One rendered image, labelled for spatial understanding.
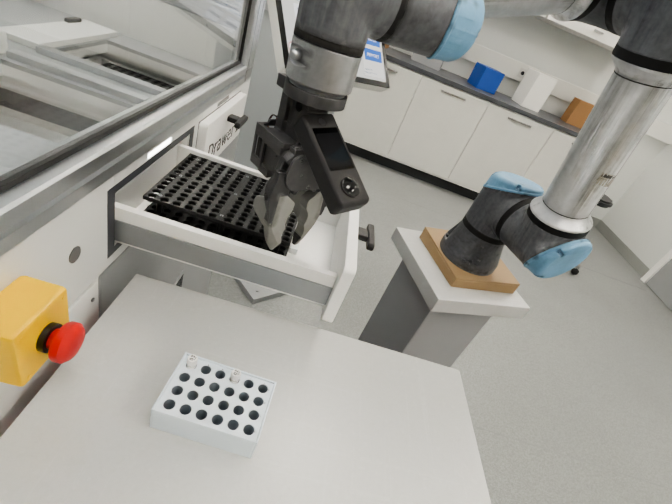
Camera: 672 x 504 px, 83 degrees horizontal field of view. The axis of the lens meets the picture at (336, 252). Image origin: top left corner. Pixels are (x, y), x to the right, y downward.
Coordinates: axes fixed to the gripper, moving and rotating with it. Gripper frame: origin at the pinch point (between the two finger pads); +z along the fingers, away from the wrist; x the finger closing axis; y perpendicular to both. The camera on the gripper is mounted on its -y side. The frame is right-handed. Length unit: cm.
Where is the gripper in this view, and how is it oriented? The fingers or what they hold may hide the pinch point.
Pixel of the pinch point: (287, 241)
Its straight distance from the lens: 52.7
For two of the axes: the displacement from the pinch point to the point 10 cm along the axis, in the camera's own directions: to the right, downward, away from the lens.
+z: -2.9, 7.8, 5.6
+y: -6.1, -6.0, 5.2
